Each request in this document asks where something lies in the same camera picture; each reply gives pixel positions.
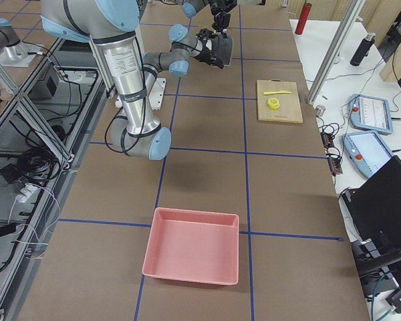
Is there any black water bottle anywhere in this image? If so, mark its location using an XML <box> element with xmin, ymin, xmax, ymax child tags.
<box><xmin>350</xmin><ymin>32</ymin><xmax>376</xmax><ymax>66</ymax></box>

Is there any dark grey cloth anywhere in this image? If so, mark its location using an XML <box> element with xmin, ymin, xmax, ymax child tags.
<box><xmin>216</xmin><ymin>34</ymin><xmax>233</xmax><ymax>67</ymax></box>

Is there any yellow lemon slice toy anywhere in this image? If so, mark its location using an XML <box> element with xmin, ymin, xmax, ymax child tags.
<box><xmin>267</xmin><ymin>97</ymin><xmax>280</xmax><ymax>110</ymax></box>

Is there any yellow plastic knife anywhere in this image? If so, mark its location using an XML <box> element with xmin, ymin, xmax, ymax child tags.
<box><xmin>263</xmin><ymin>90</ymin><xmax>293</xmax><ymax>96</ymax></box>

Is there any red cylinder bottle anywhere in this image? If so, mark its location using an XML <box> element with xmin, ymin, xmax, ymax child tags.
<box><xmin>295</xmin><ymin>2</ymin><xmax>312</xmax><ymax>35</ymax></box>

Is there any blue teach pendant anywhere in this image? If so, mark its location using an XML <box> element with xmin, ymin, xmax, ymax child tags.
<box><xmin>342</xmin><ymin>130</ymin><xmax>394</xmax><ymax>179</ymax></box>
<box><xmin>348</xmin><ymin>94</ymin><xmax>393</xmax><ymax>135</ymax></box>

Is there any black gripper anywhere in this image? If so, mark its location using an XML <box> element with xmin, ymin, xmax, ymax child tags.
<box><xmin>209</xmin><ymin>0</ymin><xmax>237</xmax><ymax>37</ymax></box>
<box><xmin>200</xmin><ymin>37</ymin><xmax>224</xmax><ymax>70</ymax></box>

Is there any black laptop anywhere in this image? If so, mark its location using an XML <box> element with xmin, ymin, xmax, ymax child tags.
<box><xmin>341</xmin><ymin>154</ymin><xmax>401</xmax><ymax>255</ymax></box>

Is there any wooden cutting board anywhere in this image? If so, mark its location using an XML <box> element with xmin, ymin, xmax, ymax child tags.
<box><xmin>256</xmin><ymin>80</ymin><xmax>303</xmax><ymax>124</ymax></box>

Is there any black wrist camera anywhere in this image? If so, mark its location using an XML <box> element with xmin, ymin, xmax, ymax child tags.
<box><xmin>196</xmin><ymin>28</ymin><xmax>217</xmax><ymax>41</ymax></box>

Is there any aluminium frame post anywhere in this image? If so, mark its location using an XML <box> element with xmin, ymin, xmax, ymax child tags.
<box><xmin>306</xmin><ymin>0</ymin><xmax>366</xmax><ymax>105</ymax></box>

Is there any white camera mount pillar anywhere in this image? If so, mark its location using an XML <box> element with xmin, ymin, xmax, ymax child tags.
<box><xmin>123</xmin><ymin>75</ymin><xmax>166</xmax><ymax>110</ymax></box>

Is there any near blue teach pendant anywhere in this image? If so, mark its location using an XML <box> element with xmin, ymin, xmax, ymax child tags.
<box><xmin>342</xmin><ymin>130</ymin><xmax>394</xmax><ymax>179</ymax></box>

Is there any far blue teach pendant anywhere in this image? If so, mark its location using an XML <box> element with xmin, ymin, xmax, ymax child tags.
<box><xmin>348</xmin><ymin>94</ymin><xmax>393</xmax><ymax>135</ymax></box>

